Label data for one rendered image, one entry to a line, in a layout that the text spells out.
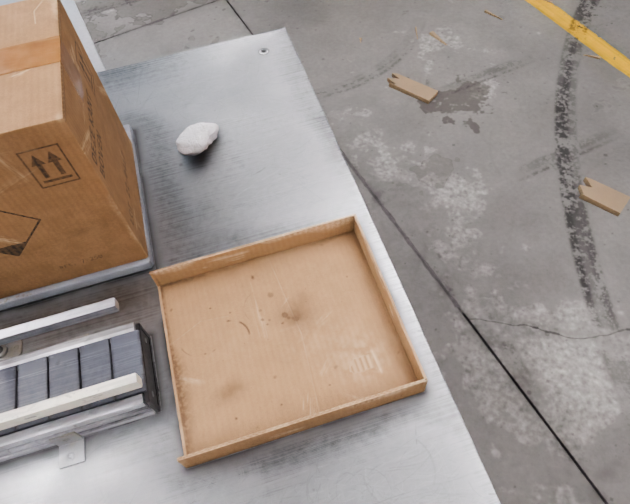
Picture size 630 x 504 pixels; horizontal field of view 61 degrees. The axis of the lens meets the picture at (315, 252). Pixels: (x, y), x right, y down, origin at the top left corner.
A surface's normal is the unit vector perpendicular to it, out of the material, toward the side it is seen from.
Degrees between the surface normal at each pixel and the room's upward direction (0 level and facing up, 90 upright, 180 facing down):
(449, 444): 0
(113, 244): 90
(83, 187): 90
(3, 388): 0
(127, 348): 0
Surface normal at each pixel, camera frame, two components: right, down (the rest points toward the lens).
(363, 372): -0.07, -0.54
